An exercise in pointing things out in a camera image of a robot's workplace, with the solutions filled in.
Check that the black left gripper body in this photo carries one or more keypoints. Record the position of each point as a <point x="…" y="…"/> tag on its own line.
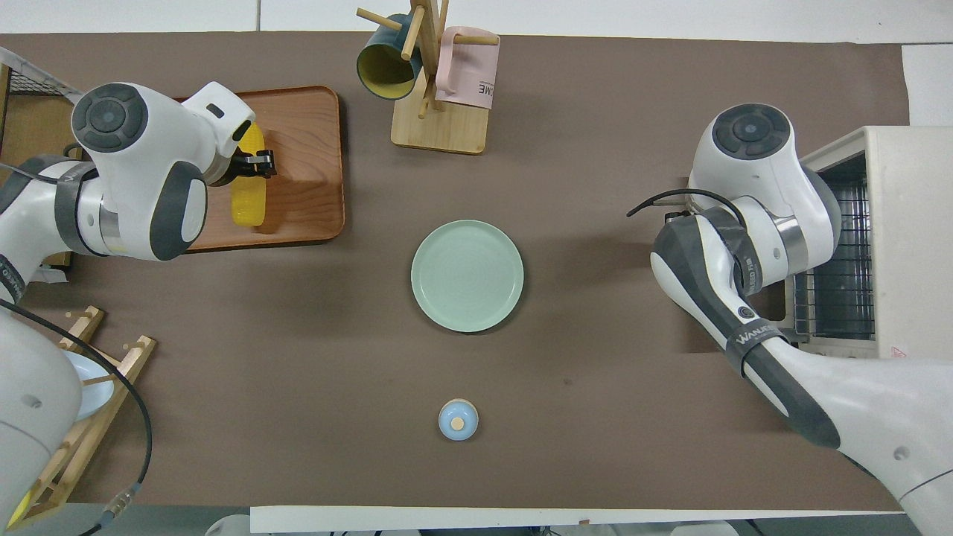
<point x="237" y="167"/>

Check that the light green plate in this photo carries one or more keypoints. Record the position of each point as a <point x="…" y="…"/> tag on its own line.
<point x="467" y="275"/>

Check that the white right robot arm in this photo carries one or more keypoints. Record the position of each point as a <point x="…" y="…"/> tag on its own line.
<point x="752" y="193"/>

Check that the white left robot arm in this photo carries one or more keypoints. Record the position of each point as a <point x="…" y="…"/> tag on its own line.
<point x="141" y="164"/>

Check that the white toaster oven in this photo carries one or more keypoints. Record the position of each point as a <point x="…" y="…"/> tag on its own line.
<point x="908" y="238"/>

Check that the brown wooden tray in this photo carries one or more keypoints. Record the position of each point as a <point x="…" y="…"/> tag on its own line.
<point x="305" y="179"/>

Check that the dark blue mug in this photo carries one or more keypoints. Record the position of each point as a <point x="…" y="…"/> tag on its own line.
<point x="383" y="71"/>

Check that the wooden mug tree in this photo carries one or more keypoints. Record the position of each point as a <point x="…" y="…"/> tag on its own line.
<point x="439" y="130"/>

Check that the wooden shelf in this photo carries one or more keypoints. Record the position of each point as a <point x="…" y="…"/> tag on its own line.
<point x="33" y="123"/>

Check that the pink mug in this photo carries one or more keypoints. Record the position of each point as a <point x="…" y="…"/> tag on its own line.
<point x="465" y="71"/>

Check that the wooden plate rack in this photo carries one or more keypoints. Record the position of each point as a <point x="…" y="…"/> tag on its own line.
<point x="126" y="365"/>

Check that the light blue plate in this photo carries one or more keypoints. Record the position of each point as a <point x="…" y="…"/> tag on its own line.
<point x="93" y="387"/>

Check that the small blue call bell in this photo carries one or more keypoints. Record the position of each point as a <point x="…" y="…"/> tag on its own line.
<point x="458" y="420"/>

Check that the brown table mat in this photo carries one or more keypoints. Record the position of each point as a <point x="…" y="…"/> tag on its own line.
<point x="595" y="186"/>

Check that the yellow plate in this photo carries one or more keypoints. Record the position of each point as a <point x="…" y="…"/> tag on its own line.
<point x="18" y="510"/>

